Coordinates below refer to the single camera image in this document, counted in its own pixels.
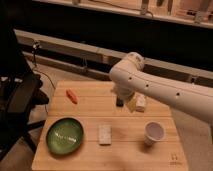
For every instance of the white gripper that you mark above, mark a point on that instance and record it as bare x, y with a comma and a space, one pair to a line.
126, 95

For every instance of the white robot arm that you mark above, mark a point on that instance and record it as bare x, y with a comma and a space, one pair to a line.
129, 78

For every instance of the green ceramic bowl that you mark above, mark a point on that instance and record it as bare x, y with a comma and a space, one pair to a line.
64, 136

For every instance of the small white bottle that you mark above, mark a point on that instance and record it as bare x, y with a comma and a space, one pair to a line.
140, 103

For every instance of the black rectangular block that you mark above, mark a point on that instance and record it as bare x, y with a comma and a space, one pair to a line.
119, 102

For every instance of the white rectangular sponge block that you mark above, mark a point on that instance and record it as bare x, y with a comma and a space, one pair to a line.
104, 134

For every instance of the wooden table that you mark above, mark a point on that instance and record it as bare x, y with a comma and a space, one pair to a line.
115, 139

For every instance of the black office chair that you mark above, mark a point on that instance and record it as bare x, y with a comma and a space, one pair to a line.
19, 93

